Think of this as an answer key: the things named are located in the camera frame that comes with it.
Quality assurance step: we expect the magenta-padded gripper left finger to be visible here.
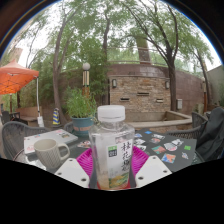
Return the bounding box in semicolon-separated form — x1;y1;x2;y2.
54;147;98;189

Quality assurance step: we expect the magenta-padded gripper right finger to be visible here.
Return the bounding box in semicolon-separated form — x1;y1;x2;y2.
131;145;173;188

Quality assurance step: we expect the clear plastic drink bottle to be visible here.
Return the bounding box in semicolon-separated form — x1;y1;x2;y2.
88;104;136;191

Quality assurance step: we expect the black laptop with stickers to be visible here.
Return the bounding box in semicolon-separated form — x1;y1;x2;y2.
133;128;198;173

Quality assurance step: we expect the colourful sticker card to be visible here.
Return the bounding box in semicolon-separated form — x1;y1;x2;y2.
77;139;92;149

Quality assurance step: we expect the white ribbed mug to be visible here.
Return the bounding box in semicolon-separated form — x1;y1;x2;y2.
33;138;71;170

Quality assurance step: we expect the silver laptop with stickers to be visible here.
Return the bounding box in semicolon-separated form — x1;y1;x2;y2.
23;128;79;156

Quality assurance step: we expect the blue yellow striped cone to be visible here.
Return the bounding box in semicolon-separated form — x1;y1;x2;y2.
52;107;62;127

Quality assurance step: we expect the white umbrella pole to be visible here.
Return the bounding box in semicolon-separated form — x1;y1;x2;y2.
34;76;45;128

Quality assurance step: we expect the green plant in blue pot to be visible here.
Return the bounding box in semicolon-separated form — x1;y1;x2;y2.
64;88;98;136

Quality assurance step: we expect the black backpack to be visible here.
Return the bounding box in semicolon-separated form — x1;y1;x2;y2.
195;106;224;161

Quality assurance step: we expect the wooden bench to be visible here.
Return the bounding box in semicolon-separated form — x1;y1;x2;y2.
15;106;43;126

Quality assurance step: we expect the dark patio chair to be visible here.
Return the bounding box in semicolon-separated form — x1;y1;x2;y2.
0;111;13;126

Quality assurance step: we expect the tree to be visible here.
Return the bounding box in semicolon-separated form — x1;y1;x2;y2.
26;1;111;126
123;0;208;113

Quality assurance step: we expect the orange patio umbrella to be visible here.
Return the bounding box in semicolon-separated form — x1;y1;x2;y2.
0;58;40;96

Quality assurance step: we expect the slim wooden lamp post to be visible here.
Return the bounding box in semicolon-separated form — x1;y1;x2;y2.
201;77;208;113

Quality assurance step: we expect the wooden lamp post with globe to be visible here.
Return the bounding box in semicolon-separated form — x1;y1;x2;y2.
81;62;92;99

